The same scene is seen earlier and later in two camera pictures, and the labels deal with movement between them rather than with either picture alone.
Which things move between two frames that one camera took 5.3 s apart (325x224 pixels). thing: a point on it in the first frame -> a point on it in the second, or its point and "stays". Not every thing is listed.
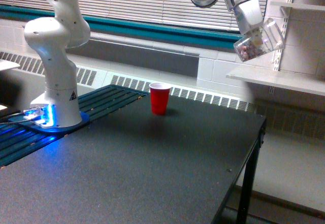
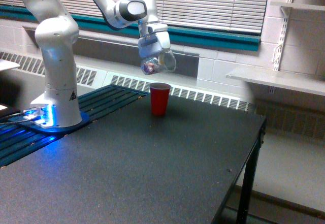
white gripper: x=249 y=14 -> x=151 y=44
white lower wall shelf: x=310 y=83 stays
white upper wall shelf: x=316 y=7 stays
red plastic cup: x=160 y=92 stays
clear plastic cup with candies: x=273 y=40 -> x=165 y=61
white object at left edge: x=5 y=65 stays
